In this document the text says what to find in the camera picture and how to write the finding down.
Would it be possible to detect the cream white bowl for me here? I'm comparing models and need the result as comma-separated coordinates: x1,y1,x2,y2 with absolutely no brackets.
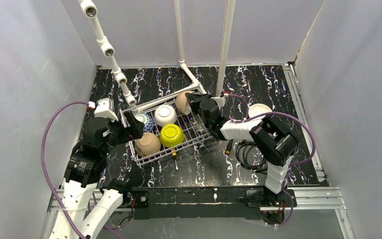
175,91,193,115

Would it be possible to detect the red patterned blue bowl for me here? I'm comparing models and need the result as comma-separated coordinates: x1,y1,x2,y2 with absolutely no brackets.
134,114,155,132

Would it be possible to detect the white bowl brown rim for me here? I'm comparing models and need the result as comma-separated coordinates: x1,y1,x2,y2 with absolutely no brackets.
135,132,161,157

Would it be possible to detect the grey white bowl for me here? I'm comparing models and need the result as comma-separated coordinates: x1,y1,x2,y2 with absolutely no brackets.
154,105,177,127

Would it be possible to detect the yellow green bowl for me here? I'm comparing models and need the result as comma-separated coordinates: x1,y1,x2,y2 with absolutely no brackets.
159,123,185,148

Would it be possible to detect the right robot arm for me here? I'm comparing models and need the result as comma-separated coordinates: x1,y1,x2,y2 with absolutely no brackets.
185,93,299,194

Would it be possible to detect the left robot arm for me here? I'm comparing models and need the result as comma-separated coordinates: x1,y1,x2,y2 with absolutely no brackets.
49,112,144,239

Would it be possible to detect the white vertical pole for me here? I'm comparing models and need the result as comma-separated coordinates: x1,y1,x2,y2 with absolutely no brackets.
215,0,236,97

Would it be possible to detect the white wire dish rack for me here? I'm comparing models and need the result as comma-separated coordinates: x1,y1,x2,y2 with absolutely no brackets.
123,83,212,167

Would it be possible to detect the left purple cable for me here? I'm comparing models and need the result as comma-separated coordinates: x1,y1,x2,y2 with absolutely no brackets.
40,101,96,239

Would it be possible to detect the purple cable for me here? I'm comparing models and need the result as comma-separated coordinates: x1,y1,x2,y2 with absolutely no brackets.
40,101,96,239
227,94,316,228

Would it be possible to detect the black orange handled screwdriver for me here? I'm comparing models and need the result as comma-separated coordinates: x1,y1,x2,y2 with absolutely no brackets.
225,140,234,155

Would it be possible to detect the yellow handled screwdriver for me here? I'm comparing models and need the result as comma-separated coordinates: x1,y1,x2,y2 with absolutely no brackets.
172,149,179,171

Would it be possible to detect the coiled black cable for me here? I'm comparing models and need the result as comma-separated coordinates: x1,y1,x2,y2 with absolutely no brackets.
235,140,268,173

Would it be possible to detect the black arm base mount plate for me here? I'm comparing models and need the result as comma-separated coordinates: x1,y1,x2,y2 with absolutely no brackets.
128,186,297,220

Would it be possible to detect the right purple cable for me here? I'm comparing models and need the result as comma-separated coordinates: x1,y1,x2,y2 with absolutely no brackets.
227,94,316,228

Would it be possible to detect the white pvc pipe frame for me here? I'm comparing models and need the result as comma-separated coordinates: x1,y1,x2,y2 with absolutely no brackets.
77,0,225,115

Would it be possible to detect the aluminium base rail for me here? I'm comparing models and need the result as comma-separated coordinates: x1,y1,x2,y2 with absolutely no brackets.
42,186,357,239

